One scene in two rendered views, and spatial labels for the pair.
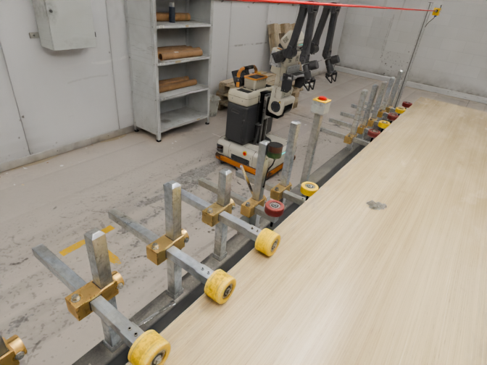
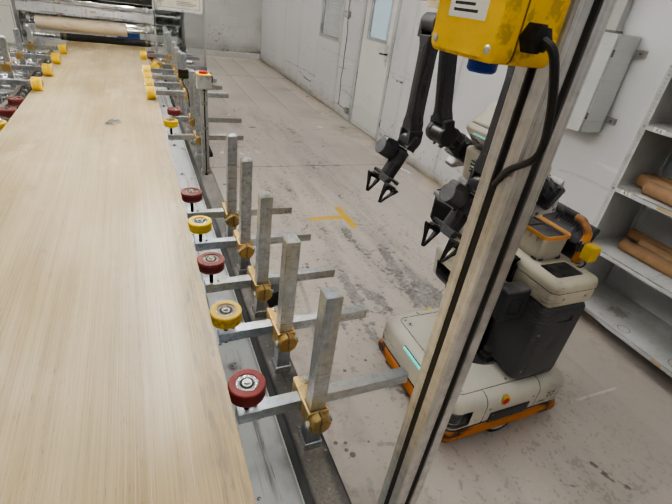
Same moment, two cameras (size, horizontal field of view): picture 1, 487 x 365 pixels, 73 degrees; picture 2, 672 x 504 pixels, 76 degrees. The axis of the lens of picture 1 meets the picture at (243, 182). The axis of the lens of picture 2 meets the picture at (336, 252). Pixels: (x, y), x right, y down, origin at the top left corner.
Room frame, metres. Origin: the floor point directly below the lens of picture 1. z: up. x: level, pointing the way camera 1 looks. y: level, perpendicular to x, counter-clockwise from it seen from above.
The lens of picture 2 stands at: (3.43, -1.87, 1.63)
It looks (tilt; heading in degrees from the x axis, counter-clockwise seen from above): 31 degrees down; 120
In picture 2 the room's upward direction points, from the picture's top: 8 degrees clockwise
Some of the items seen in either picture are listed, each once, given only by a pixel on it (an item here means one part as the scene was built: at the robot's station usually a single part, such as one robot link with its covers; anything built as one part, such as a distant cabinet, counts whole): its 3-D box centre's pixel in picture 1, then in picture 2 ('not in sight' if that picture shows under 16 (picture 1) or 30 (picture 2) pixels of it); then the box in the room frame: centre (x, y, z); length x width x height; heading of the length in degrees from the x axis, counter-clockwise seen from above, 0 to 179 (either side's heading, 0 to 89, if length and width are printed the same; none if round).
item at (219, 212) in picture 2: (343, 136); (241, 212); (2.26, -0.69, 0.80); 0.43 x 0.03 x 0.04; 57
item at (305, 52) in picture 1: (309, 33); (420, 85); (2.80, -0.38, 1.40); 0.11 x 0.06 x 0.43; 147
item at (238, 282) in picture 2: (365, 120); (272, 278); (2.68, -0.96, 0.80); 0.43 x 0.03 x 0.04; 57
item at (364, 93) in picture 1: (356, 122); (231, 192); (2.26, -0.75, 0.91); 0.04 x 0.04 x 0.48; 57
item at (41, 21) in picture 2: not in sight; (105, 28); (-1.27, 0.89, 1.05); 1.43 x 0.12 x 0.12; 57
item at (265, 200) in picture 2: (375, 110); (262, 263); (2.68, -1.02, 0.89); 0.04 x 0.04 x 0.48; 57
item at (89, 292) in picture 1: (96, 292); not in sight; (0.57, 0.35, 0.95); 0.14 x 0.06 x 0.05; 147
